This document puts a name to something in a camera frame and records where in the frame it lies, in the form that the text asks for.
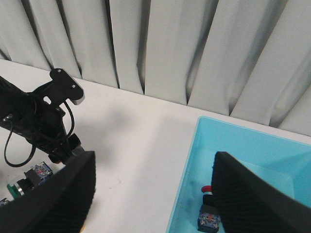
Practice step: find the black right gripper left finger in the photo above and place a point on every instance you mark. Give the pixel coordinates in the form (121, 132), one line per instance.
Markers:
(60, 205)

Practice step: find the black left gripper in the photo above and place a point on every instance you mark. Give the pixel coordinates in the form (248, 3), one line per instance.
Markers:
(45, 118)

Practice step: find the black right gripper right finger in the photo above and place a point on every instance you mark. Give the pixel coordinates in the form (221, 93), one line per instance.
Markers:
(248, 204)

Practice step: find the red push button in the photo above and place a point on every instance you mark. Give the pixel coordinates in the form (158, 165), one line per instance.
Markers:
(209, 218)

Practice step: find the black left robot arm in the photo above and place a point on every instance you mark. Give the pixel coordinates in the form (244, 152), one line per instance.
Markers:
(12, 109)

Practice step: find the light blue plastic box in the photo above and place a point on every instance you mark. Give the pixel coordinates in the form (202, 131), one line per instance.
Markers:
(283, 163)

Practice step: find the green push button upper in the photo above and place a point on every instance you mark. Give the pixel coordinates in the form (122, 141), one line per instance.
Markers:
(34, 177)

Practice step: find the grey pleated curtain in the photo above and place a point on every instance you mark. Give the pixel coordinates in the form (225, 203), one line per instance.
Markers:
(248, 59)

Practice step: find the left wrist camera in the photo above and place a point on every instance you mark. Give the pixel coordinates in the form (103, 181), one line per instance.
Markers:
(67, 86)

